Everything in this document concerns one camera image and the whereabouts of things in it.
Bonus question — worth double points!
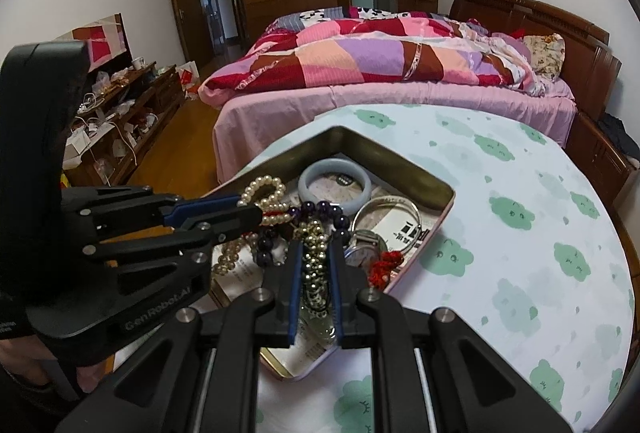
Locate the gold bead chain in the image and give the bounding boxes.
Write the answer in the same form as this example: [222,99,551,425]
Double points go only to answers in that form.
[294,217,334,314]

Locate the dark clothes on nightstand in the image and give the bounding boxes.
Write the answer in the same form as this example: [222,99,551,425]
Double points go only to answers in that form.
[598,112,640,161]

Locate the pink metal tin box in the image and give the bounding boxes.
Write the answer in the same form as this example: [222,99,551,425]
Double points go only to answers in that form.
[210,126,454,380]

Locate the pearl necklace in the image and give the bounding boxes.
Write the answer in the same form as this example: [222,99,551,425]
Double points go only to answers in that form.
[211,174,292,276]

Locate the red coral bracelet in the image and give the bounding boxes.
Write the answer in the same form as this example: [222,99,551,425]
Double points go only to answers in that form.
[368,249,406,291]

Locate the person's left hand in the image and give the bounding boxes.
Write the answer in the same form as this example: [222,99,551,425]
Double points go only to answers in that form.
[1,335,114,394]

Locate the dark purple bead bracelet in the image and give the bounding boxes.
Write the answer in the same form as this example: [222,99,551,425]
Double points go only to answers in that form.
[254,199,352,269]

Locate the wooden headboard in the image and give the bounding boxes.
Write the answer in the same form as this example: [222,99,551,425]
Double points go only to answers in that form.
[448,0,623,121]

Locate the red and white paper bag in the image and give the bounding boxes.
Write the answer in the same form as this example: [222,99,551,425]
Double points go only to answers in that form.
[177,61,201,100]

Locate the pale jade bangle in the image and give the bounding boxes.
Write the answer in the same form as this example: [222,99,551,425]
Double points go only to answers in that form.
[297,158,372,215]

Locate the floral pillow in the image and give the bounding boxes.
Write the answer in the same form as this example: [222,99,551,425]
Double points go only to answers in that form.
[523,33,566,82]

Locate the wooden tv cabinet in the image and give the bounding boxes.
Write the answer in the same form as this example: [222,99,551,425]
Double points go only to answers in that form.
[63,64,183,187]

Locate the flat television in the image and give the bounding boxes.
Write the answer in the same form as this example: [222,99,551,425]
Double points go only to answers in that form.
[56,12,132,72]

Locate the pink bed sheet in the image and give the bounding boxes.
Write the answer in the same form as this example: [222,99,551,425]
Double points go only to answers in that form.
[213,81,577,184]

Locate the wooden nightstand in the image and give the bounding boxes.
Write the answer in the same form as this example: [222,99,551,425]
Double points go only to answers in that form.
[565,111,639,210]

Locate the silver wrist watch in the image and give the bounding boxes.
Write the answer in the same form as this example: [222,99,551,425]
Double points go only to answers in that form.
[344,229,387,269]

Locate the patchwork quilt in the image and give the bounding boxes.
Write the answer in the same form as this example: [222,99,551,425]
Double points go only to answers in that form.
[198,7,544,107]

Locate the silver bangle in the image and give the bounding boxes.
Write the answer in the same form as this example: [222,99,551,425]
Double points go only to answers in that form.
[352,194,423,255]

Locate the green cloud tablecloth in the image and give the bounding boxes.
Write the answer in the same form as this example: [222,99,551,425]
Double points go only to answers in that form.
[112,102,637,433]

